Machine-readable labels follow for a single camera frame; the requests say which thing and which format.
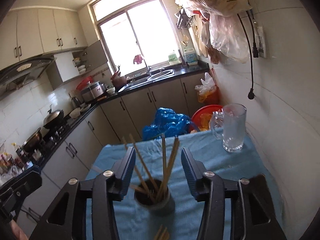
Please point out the open wall cabinet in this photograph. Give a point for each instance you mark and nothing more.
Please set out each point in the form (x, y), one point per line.
(75, 62)

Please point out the beige upper wall cabinets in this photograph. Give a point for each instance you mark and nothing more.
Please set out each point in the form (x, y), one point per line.
(37, 35)

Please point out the chrome faucet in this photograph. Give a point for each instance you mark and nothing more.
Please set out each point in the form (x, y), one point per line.
(148, 66)

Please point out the hanging clear plastic bags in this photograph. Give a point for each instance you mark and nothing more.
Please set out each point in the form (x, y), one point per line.
(225, 37)

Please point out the steel kettle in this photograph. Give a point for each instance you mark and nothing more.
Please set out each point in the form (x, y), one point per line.
(76, 101)

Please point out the red plastic lid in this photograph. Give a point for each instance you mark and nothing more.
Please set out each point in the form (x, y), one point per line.
(83, 82)

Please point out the red plastic basin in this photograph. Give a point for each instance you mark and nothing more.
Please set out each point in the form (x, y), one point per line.
(207, 111)

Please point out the black wok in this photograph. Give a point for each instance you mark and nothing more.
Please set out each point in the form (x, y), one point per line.
(53, 116)

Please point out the white detergent bottle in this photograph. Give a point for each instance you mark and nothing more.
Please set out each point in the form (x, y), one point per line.
(191, 56)

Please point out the blue towel table cover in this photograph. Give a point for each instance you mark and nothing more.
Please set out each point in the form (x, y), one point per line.
(155, 225)

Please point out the wall utensil rack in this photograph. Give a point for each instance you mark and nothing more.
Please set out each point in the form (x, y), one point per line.
(183, 20)

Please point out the clear glass mug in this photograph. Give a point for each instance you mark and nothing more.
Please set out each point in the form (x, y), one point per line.
(233, 130)

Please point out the orange bin with white bag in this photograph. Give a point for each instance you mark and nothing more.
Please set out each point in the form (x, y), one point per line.
(208, 92)

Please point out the green dish soap bottle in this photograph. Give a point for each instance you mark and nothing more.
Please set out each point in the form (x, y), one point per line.
(173, 58)

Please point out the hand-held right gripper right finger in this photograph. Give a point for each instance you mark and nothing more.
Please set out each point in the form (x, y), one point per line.
(188, 172)

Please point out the kitchen window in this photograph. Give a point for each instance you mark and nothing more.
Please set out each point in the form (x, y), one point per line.
(132, 30)

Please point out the dark grey utensil holder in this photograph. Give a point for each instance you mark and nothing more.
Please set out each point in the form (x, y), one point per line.
(165, 203)

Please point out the steel kitchen sink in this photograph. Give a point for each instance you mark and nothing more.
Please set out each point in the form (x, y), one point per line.
(160, 74)

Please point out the blue plastic bag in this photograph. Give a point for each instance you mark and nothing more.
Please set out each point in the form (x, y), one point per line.
(167, 122)

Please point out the bunch of wooden chopsticks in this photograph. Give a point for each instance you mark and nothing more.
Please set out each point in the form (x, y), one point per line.
(163, 155)

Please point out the brown clay pot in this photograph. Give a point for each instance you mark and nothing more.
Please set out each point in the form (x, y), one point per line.
(118, 80)

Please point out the white wall power strip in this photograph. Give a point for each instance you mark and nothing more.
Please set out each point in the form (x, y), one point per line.
(262, 40)

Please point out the person's left forearm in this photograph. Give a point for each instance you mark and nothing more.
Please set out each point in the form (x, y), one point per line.
(18, 232)

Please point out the grey range hood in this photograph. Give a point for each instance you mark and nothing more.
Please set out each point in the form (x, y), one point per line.
(22, 71)

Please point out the silver rice cooker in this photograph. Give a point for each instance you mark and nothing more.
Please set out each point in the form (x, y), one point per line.
(93, 90)

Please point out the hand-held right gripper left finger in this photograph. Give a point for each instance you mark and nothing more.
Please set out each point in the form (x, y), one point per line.
(127, 170)

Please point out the dark metal cooking pot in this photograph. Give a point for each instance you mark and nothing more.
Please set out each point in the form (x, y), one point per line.
(32, 140)

